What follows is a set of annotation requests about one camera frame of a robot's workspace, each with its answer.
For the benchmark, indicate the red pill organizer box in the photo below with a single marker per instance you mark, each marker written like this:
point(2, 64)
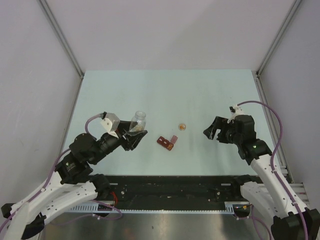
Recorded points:
point(167, 144)

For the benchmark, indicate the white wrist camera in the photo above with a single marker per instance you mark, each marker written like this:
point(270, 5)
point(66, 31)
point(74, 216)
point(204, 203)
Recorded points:
point(235, 110)
point(110, 123)

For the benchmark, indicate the aluminium frame post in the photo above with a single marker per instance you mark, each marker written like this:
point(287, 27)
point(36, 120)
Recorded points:
point(57, 30)
point(293, 11)

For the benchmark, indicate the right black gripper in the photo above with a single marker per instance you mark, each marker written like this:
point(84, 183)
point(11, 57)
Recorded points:
point(221, 123)

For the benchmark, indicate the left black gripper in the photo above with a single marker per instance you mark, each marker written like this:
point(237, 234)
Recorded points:
point(133, 137)

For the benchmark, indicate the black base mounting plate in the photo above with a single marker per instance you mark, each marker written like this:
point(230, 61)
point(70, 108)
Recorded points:
point(175, 193)

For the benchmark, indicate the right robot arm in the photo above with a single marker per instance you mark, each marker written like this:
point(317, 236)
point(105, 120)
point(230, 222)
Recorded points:
point(288, 217)

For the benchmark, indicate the left aluminium frame post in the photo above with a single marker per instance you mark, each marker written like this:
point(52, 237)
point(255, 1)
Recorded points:
point(57, 30)

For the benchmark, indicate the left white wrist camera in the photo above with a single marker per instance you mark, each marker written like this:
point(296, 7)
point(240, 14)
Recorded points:
point(110, 123)

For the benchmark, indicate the white bottle cap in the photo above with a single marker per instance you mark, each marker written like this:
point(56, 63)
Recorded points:
point(182, 127)

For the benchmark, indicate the right aluminium frame post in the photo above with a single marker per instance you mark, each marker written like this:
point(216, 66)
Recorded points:
point(293, 11)

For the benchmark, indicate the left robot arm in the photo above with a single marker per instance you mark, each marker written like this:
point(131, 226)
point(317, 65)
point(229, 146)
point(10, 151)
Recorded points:
point(70, 182)

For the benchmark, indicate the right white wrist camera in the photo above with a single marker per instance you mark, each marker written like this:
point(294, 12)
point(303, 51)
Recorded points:
point(235, 110)

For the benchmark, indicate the clear pill bottle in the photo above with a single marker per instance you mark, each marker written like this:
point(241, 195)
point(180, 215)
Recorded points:
point(138, 122)

